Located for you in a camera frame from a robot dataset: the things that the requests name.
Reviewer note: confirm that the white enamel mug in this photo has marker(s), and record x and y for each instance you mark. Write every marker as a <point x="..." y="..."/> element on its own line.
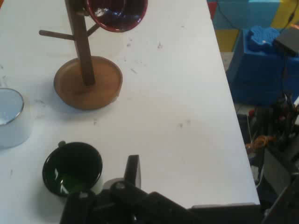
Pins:
<point x="14" y="135"/>

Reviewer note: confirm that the wooden mug tree stand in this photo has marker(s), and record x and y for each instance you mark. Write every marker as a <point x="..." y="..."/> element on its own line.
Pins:
<point x="87" y="70"/>

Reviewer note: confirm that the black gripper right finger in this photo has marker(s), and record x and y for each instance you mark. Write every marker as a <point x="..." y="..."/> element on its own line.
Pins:
<point x="288" y="205"/>

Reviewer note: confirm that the black flat box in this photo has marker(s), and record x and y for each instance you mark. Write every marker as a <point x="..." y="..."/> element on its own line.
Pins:
<point x="287" y="42"/>

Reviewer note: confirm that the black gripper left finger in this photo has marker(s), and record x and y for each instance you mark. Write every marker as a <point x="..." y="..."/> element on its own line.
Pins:
<point x="133" y="170"/>

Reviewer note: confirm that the dark green enamel mug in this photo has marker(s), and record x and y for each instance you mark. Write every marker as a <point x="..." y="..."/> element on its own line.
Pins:
<point x="70" y="168"/>

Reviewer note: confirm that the red enamel mug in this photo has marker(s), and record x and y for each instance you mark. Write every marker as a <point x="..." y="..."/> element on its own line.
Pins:
<point x="116" y="22"/>

